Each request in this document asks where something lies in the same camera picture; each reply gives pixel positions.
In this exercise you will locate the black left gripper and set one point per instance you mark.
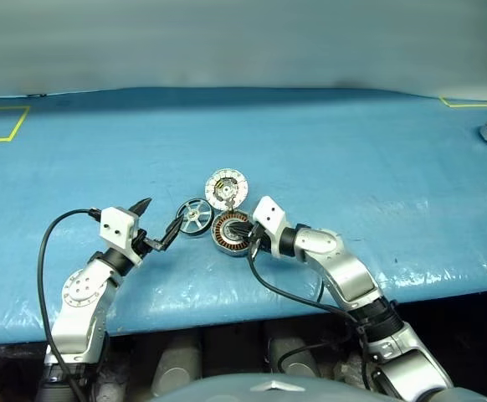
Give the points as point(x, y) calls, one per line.
point(142, 243)

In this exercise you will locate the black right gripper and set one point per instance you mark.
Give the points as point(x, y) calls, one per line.
point(259, 240)

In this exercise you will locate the motor housing with copper stator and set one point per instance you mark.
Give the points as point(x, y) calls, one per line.
point(224, 241)

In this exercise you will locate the silver spoked rotor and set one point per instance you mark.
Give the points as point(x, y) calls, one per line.
point(193, 216)

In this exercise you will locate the white round motor lid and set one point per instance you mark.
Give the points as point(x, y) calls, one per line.
point(216, 180)

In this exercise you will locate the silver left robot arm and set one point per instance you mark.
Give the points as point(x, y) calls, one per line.
point(80, 293)

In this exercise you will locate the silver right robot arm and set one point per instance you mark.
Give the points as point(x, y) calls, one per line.
point(344, 268)

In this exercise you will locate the blue plastic table cover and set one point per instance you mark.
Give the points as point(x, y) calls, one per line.
point(310, 146)

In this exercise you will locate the grey rounded shape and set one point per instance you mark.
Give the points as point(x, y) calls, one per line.
point(295, 356)
point(176, 364)

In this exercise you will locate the grey robot torso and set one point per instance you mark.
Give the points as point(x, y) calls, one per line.
point(247, 389)

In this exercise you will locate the yellow tape square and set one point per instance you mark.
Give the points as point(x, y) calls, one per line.
point(478, 104)
point(19, 124)

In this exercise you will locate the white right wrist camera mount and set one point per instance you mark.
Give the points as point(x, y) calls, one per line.
point(270, 215)

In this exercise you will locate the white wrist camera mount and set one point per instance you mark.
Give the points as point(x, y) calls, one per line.
point(270, 215)
point(118, 226)

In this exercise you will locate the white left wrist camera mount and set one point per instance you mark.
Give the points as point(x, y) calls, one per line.
point(118, 226)

